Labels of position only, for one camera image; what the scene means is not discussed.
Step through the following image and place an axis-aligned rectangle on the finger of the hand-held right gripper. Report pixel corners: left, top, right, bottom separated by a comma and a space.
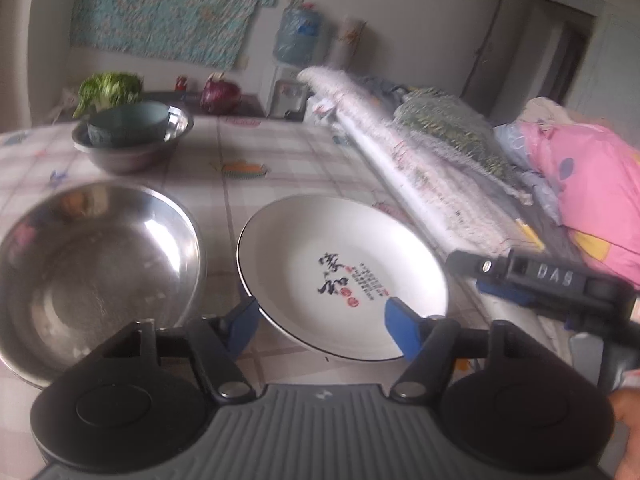
445, 249, 510, 281
475, 277, 542, 312

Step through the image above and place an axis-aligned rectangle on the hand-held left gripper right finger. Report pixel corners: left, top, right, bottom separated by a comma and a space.
383, 296, 519, 404

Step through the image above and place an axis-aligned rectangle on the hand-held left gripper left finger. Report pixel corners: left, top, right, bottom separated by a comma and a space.
127, 299, 262, 405

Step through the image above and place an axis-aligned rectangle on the white printed plate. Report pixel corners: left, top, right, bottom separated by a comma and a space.
236, 195, 450, 363

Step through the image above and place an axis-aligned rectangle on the green ceramic bowl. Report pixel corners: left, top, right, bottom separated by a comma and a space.
86, 100, 171, 149

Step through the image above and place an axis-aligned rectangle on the person's right hand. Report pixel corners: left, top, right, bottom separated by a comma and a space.
611, 367, 640, 480

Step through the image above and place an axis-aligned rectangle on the pink cartoon blanket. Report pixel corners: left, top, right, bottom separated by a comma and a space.
517, 97, 640, 292

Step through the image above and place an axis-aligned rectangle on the light blue cloth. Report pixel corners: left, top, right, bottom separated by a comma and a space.
494, 122, 532, 172

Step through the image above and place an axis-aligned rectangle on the green floral lace pillow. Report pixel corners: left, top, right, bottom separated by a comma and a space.
394, 87, 534, 207

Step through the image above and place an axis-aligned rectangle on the wide stainless steel bowl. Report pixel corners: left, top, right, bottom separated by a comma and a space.
0, 182, 209, 392

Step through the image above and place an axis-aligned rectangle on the grey cloth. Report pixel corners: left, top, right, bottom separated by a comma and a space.
357, 75, 417, 107

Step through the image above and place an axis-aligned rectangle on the dark low table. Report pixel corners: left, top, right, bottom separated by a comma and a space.
144, 90, 267, 119

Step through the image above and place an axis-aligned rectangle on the red onion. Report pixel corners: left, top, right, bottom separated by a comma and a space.
200, 73, 242, 115

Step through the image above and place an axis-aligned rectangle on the white door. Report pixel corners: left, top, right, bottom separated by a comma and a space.
464, 0, 532, 104

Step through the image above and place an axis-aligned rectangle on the white printed bag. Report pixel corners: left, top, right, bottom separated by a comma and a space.
337, 16, 367, 69

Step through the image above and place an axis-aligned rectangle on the green leafy cabbage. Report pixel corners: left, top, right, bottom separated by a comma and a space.
73, 72, 145, 120

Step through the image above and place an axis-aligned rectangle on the blue water jug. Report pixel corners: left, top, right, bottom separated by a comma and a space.
272, 2, 325, 67

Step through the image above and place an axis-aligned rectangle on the teal floral wall cloth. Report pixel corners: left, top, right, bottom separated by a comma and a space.
70, 0, 289, 70

